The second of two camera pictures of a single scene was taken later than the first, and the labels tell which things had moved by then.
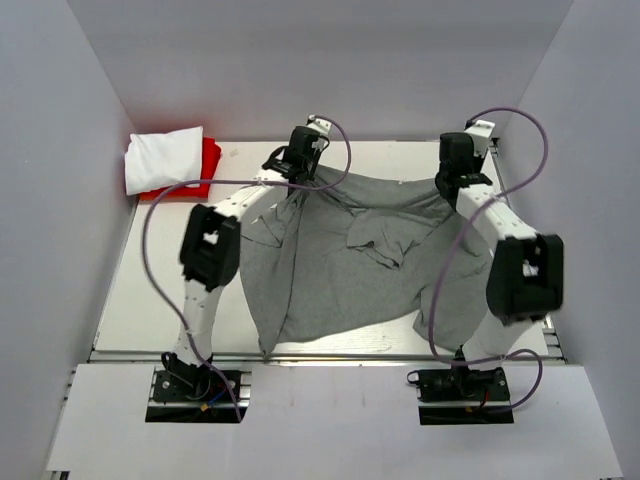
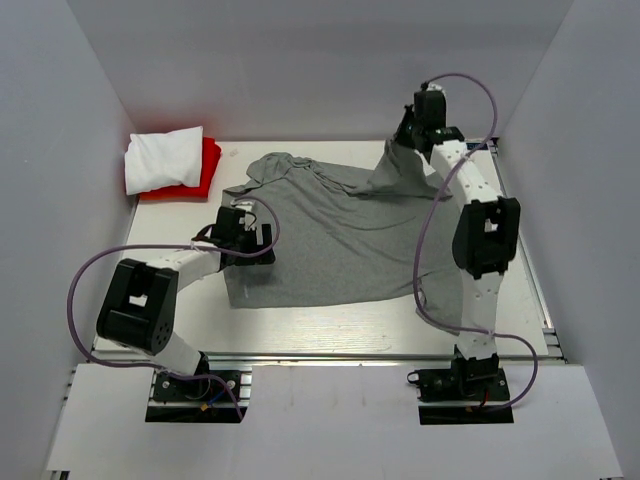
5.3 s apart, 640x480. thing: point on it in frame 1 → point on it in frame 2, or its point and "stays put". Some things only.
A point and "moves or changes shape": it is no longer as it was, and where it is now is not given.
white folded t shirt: x=156 y=160 stays put
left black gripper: x=315 y=158 → x=266 y=237
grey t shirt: x=339 y=252 moves or changes shape
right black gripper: x=479 y=161 → x=402 y=136
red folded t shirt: x=210 y=157 stays put
